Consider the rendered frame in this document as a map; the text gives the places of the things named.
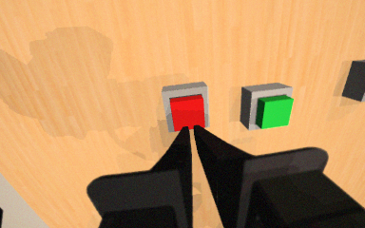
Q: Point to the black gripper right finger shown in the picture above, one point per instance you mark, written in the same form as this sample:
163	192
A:
231	171

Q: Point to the green button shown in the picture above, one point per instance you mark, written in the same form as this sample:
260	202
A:
265	106

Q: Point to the red button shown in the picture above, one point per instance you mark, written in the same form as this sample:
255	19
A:
186	105

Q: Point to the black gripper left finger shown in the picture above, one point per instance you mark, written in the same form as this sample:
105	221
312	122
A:
167	182

